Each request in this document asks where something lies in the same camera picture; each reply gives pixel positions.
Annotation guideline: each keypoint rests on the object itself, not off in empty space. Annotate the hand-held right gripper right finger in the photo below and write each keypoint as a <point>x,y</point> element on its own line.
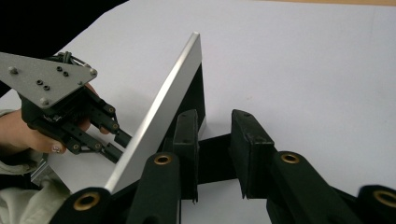
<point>252,155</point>

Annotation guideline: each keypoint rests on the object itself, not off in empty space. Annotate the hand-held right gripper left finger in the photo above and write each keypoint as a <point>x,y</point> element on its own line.
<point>186,149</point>

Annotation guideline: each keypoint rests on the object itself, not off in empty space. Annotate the black glossy panel silver edges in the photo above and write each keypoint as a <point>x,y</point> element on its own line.
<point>165,102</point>

